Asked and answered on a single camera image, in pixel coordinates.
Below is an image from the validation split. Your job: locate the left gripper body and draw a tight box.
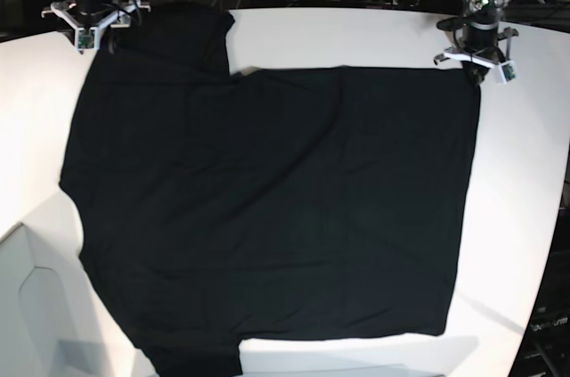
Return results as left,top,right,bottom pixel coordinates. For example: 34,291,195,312
434,27,519,72

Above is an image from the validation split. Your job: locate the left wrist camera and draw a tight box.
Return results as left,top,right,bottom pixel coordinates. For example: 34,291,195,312
493,60,518,85

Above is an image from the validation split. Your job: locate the black T-shirt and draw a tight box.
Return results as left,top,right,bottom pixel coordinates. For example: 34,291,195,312
60,4,481,376

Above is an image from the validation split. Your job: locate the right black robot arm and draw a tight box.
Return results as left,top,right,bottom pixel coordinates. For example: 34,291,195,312
41,0,151,54

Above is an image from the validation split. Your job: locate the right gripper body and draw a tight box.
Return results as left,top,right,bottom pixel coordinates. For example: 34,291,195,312
41,0,151,36

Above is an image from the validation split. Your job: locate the black equipment at right edge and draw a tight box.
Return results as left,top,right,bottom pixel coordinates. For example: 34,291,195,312
511,198,570,377

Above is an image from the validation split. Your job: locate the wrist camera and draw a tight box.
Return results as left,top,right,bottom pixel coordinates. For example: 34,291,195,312
74,28,99,54
493,60,518,85

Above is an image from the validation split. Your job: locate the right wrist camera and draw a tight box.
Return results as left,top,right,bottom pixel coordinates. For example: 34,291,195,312
74,28,99,54

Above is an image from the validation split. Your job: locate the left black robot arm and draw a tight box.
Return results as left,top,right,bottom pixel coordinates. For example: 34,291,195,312
434,0,519,85

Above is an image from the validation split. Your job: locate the white plastic bin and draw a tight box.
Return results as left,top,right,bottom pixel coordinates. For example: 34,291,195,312
1,225,92,376

